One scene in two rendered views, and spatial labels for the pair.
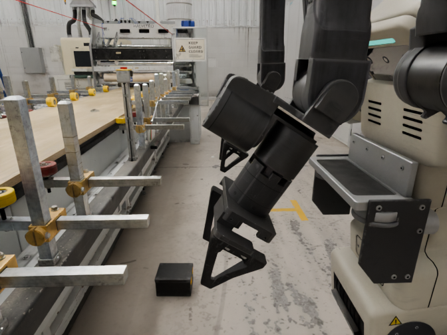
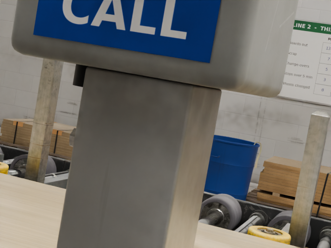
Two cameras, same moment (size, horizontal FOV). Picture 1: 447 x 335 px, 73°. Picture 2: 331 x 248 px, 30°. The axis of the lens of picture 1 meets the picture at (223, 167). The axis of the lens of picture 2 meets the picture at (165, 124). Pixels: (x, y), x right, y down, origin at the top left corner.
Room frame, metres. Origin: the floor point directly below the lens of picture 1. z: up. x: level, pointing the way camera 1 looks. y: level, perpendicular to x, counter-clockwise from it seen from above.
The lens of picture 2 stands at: (1.81, 0.36, 1.15)
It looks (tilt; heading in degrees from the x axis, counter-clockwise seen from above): 4 degrees down; 111
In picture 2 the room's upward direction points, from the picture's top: 10 degrees clockwise
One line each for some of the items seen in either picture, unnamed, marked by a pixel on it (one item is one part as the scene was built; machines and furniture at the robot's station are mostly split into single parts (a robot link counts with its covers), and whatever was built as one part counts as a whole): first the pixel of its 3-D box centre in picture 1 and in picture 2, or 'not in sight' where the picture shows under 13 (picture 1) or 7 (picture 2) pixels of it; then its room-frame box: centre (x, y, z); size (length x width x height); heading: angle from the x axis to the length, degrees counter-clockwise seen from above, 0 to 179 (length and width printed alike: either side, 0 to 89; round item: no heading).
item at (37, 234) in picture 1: (47, 225); not in sight; (0.77, 0.51, 0.81); 0.14 x 0.06 x 0.05; 2
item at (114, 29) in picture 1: (148, 82); not in sight; (5.11, 1.22, 0.95); 1.65 x 0.70 x 1.90; 92
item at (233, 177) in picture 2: not in sight; (226, 173); (0.34, 6.12, 0.36); 0.59 x 0.57 x 0.73; 92
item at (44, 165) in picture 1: (46, 177); not in sight; (1.03, 0.65, 0.85); 0.08 x 0.08 x 0.11
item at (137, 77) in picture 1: (144, 77); not in sight; (4.83, 1.21, 1.05); 1.43 x 0.12 x 0.12; 92
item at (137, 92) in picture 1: (140, 121); not in sight; (2.00, 0.55, 0.89); 0.04 x 0.04 x 0.48; 2
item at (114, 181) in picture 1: (102, 182); not in sight; (1.04, 0.45, 0.83); 0.43 x 0.03 x 0.04; 92
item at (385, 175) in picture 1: (363, 196); not in sight; (0.56, -0.29, 0.99); 0.28 x 0.16 x 0.22; 2
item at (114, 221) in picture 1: (74, 223); not in sight; (0.79, 0.44, 0.80); 0.43 x 0.03 x 0.04; 92
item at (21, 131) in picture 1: (34, 187); not in sight; (0.75, 0.51, 0.94); 0.04 x 0.04 x 0.48; 2
